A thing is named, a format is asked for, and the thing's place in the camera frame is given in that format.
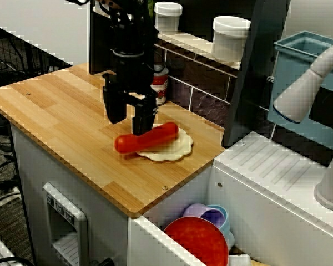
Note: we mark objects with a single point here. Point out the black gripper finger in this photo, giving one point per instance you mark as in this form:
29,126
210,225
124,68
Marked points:
115,108
143,120

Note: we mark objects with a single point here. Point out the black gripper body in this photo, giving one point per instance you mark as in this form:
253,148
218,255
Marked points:
133,74

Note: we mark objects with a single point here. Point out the red toy sausage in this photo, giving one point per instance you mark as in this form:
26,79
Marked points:
161,134

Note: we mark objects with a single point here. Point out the cream scalloped toy plate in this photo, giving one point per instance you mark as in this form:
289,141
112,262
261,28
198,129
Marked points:
177,149

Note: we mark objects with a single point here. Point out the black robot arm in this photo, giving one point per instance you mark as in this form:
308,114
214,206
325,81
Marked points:
127,25

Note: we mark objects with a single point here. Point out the tomato print tin can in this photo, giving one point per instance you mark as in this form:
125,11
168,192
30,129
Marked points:
162,88

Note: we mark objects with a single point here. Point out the small white lidded jar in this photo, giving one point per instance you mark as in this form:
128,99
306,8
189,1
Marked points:
169,16

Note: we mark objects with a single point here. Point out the green label can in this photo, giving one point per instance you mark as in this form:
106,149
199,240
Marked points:
151,7

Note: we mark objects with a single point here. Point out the white toy kitchen cabinet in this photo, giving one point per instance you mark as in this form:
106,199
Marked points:
30,155

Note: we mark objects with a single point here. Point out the purple plastic cup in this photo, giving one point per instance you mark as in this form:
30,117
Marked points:
194,210

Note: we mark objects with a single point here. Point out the large white lidded jar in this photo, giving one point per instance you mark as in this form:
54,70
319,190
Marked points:
230,38

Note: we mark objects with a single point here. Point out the light blue plastic cup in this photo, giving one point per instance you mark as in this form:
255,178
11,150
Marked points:
224,221

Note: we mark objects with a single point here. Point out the red plastic bowl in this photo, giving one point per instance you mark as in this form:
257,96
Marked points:
197,241

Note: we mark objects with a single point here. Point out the white power strip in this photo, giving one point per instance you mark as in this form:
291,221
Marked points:
5,198

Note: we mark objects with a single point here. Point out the white toy sink unit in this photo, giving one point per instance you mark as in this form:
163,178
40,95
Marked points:
266,194

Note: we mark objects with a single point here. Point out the light blue plastic bin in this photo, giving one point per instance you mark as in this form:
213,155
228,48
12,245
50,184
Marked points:
291,74

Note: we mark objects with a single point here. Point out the grey toy faucet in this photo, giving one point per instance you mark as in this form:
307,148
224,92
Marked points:
302,88

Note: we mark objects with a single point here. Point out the white plastic toy dish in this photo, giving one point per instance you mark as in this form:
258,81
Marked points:
238,260

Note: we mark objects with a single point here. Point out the dark grey shelf post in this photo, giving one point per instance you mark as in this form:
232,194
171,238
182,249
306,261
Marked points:
98,41
252,97

